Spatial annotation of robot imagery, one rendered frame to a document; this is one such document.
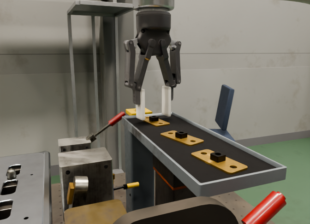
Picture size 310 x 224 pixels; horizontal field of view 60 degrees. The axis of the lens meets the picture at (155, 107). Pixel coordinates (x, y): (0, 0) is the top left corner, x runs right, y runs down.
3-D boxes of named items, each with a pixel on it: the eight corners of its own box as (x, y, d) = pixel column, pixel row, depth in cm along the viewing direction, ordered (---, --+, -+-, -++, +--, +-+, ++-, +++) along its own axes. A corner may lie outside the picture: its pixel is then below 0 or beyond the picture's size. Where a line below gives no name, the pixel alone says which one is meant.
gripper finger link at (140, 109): (145, 89, 58) (141, 89, 58) (145, 120, 60) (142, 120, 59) (138, 87, 61) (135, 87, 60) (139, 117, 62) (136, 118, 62)
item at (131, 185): (88, 194, 63) (88, 190, 62) (138, 185, 67) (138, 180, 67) (89, 197, 61) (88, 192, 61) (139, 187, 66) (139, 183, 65)
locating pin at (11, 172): (8, 182, 71) (7, 167, 70) (17, 180, 71) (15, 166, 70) (7, 185, 69) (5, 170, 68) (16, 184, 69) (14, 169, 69)
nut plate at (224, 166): (189, 155, 43) (189, 148, 42) (207, 150, 44) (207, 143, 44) (230, 175, 36) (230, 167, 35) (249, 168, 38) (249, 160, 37)
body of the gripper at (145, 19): (160, 14, 63) (160, 55, 65) (128, 12, 59) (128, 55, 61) (179, 11, 57) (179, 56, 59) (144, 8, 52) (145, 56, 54)
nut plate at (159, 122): (138, 119, 65) (138, 114, 65) (151, 116, 67) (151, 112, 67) (156, 126, 58) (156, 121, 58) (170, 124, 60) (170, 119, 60)
